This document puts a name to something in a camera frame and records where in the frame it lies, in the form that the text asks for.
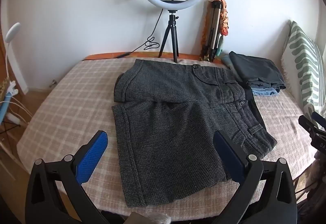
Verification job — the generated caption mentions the folded silver tripod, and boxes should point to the folded silver tripod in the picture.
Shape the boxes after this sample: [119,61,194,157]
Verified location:
[200,0,222,62]

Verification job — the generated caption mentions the white power strip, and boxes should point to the white power strip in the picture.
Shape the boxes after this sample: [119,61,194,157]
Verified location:
[6,112,22,126]

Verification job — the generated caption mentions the green and white patterned pillow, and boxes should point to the green and white patterned pillow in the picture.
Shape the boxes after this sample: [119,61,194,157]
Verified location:
[280,20,326,115]

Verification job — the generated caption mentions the black cloth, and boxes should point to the black cloth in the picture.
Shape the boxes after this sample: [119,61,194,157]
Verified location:
[244,88,267,131]

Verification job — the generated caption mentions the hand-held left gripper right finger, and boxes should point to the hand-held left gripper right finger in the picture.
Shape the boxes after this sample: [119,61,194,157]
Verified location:
[213,130,297,224]

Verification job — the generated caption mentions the folded light teal cloth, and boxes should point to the folded light teal cloth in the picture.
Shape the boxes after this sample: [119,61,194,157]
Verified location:
[220,52,236,72]

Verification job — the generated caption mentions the folded dark grey pants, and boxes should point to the folded dark grey pants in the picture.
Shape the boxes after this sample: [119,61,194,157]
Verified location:
[228,51,286,91]

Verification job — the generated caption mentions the folded tripod with orange cloth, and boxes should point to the folded tripod with orange cloth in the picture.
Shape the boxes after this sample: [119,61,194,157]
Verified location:
[199,0,230,62]

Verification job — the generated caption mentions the beige checked blanket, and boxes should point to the beige checked blanket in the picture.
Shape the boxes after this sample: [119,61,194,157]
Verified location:
[17,57,318,217]

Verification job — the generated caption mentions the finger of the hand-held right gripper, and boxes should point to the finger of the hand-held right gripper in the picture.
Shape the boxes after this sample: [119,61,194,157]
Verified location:
[311,111,326,131]
[298,115,319,138]

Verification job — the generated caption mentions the folded blue jeans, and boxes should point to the folded blue jeans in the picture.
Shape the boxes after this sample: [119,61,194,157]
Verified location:
[251,87,278,97]

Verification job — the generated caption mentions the white clip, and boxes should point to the white clip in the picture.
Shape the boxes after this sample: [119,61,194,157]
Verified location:
[7,81,19,95]

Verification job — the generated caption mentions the grey tweed pants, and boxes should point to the grey tweed pants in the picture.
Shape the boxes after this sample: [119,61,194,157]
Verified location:
[111,59,278,208]

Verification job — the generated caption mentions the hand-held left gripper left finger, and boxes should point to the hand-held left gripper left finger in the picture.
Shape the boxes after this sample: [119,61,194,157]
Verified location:
[25,130,109,224]

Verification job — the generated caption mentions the black cable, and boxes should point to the black cable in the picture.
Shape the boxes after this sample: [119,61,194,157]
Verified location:
[85,9,164,60]

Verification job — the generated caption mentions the white desk lamp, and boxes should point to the white desk lamp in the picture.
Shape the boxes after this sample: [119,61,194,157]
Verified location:
[3,23,21,82]

